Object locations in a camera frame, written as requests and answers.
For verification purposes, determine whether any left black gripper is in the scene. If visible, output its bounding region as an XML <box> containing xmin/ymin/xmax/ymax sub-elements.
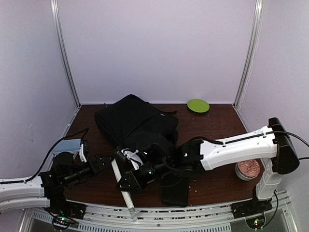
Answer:
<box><xmin>63</xmin><ymin>153</ymin><xmax>114</xmax><ymax>187</ymax></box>

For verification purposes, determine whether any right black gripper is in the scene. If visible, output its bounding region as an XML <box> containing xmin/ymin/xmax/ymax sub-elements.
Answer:
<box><xmin>115</xmin><ymin>159</ymin><xmax>171</xmax><ymax>193</ymax></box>

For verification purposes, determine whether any grey book with G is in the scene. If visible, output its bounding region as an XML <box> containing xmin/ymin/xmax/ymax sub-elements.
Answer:
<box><xmin>111</xmin><ymin>159</ymin><xmax>139</xmax><ymax>222</ymax></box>

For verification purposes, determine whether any black student bag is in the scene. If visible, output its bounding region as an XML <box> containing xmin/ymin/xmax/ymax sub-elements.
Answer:
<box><xmin>94</xmin><ymin>94</ymin><xmax>178</xmax><ymax>149</ymax></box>

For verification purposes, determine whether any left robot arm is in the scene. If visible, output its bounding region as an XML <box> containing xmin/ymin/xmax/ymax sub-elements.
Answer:
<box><xmin>0</xmin><ymin>139</ymin><xmax>112</xmax><ymax>219</ymax></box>

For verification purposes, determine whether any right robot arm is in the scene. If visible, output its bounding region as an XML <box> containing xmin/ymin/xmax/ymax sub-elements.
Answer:
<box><xmin>116</xmin><ymin>117</ymin><xmax>300</xmax><ymax>218</ymax></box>

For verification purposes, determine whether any light blue zipper case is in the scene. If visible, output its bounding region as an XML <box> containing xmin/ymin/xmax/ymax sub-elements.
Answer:
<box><xmin>52</xmin><ymin>139</ymin><xmax>81</xmax><ymax>158</ymax></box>

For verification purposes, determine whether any black flat case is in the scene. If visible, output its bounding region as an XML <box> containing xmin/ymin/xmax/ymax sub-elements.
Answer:
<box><xmin>161</xmin><ymin>174</ymin><xmax>190</xmax><ymax>207</ymax></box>

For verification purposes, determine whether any green plate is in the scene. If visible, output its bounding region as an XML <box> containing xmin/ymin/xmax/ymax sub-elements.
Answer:
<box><xmin>187</xmin><ymin>99</ymin><xmax>210</xmax><ymax>113</ymax></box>

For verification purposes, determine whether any red patterned white bowl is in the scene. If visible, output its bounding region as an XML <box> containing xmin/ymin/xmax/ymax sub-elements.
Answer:
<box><xmin>235</xmin><ymin>159</ymin><xmax>261</xmax><ymax>181</ymax></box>

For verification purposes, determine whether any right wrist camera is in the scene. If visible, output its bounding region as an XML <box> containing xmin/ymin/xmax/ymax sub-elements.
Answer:
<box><xmin>114</xmin><ymin>132</ymin><xmax>173</xmax><ymax>170</ymax></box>

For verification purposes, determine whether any front aluminium rail base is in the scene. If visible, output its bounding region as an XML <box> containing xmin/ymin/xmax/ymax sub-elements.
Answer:
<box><xmin>20</xmin><ymin>190</ymin><xmax>300</xmax><ymax>232</ymax></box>

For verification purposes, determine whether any right aluminium frame post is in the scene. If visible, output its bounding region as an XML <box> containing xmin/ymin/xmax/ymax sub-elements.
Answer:
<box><xmin>234</xmin><ymin>0</ymin><xmax>265</xmax><ymax>111</ymax></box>

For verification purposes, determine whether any aluminium frame post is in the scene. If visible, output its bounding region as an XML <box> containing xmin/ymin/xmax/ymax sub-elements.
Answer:
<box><xmin>50</xmin><ymin>0</ymin><xmax>81</xmax><ymax>108</ymax></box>
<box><xmin>234</xmin><ymin>0</ymin><xmax>265</xmax><ymax>111</ymax></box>

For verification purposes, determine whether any left aluminium frame post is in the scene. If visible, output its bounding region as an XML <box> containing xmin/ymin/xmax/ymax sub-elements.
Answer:
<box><xmin>50</xmin><ymin>0</ymin><xmax>81</xmax><ymax>108</ymax></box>

